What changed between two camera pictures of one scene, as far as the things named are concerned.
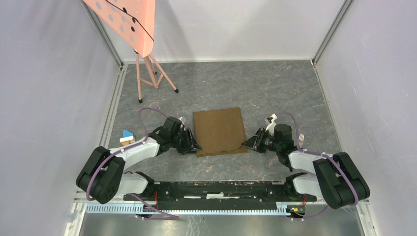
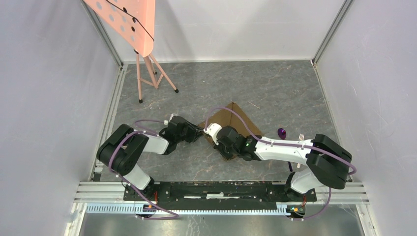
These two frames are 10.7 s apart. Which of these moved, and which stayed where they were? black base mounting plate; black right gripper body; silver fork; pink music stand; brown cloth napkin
Moved: brown cloth napkin; black right gripper body
Stayed: silver fork; black base mounting plate; pink music stand
